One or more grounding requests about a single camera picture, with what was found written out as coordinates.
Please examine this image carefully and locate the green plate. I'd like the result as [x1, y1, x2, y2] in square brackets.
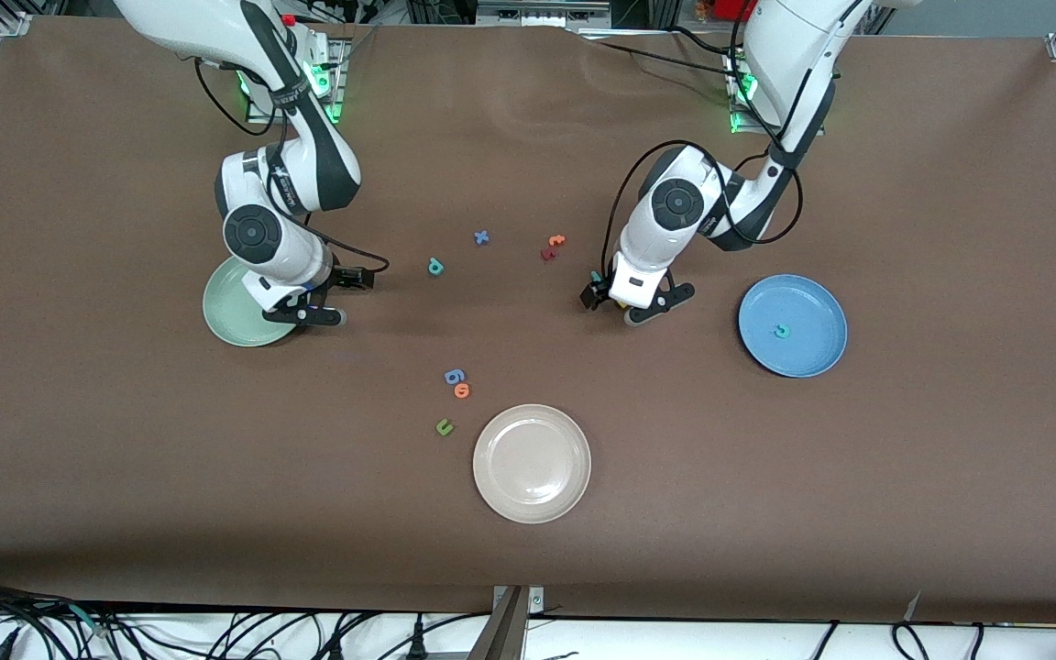
[203, 255, 309, 348]

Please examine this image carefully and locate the brown table cover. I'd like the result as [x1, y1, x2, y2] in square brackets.
[0, 16, 1056, 626]

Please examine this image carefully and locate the beige plate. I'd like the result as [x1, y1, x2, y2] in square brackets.
[472, 404, 592, 524]

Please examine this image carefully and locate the blue plate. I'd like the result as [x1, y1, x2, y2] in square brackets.
[738, 274, 849, 379]

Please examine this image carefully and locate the grey equipment box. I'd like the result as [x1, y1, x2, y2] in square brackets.
[476, 0, 611, 28]

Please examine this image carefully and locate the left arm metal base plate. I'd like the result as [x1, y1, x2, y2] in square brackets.
[725, 50, 827, 137]

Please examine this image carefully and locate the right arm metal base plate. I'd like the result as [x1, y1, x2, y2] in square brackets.
[247, 38, 347, 125]

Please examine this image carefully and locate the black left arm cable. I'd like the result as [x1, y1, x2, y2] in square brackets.
[601, 0, 859, 276]

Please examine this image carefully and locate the aluminium frame bracket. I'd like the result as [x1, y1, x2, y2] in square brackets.
[468, 585, 545, 660]

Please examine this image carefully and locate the thick black cable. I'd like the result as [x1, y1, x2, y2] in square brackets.
[0, 577, 112, 643]

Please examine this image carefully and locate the looped black cable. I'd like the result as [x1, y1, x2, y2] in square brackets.
[890, 621, 934, 660]

